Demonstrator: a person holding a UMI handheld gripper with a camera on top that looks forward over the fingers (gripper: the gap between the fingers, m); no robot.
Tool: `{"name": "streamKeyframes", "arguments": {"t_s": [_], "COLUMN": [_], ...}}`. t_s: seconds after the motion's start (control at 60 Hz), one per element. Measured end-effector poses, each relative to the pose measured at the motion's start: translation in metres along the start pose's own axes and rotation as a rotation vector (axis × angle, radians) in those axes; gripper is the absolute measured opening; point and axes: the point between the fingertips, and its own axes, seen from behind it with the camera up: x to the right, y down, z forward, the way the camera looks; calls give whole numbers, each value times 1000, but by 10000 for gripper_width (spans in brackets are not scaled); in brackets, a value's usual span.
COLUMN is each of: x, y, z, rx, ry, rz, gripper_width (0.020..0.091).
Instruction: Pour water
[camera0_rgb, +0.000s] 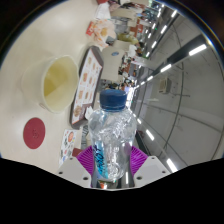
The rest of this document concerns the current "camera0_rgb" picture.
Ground clear blue-capped water bottle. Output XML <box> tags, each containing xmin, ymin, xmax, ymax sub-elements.
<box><xmin>87</xmin><ymin>89</ymin><xmax>138</xmax><ymax>186</ymax></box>

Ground beige chair with oval hole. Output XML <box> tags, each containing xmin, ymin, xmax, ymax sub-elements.
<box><xmin>99</xmin><ymin>48</ymin><xmax>126</xmax><ymax>81</ymax></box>

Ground flat round red coaster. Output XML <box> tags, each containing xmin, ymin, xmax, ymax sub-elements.
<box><xmin>22</xmin><ymin>116</ymin><xmax>46</xmax><ymax>150</ymax></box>

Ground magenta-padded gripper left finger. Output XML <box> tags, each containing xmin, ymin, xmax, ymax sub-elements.
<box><xmin>56</xmin><ymin>145</ymin><xmax>96</xmax><ymax>190</ymax></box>

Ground cream plastic cup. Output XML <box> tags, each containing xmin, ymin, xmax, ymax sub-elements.
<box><xmin>21</xmin><ymin>54</ymin><xmax>80</xmax><ymax>114</ymax></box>

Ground ceiling air conditioner unit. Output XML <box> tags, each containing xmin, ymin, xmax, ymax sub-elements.
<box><xmin>158</xmin><ymin>78</ymin><xmax>173</xmax><ymax>94</ymax></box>

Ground small red sauce packet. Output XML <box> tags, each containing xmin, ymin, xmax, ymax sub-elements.
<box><xmin>85</xmin><ymin>20</ymin><xmax>97</xmax><ymax>37</ymax></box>

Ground brown food tray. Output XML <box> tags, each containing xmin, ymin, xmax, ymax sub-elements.
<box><xmin>69</xmin><ymin>45</ymin><xmax>104</xmax><ymax>130</ymax></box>

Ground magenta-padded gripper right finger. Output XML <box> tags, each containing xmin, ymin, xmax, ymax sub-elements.
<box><xmin>128</xmin><ymin>145</ymin><xmax>173</xmax><ymax>189</ymax></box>

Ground ceiling lights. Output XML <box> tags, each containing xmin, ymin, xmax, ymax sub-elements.
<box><xmin>124</xmin><ymin>9</ymin><xmax>209</xmax><ymax>174</ymax></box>

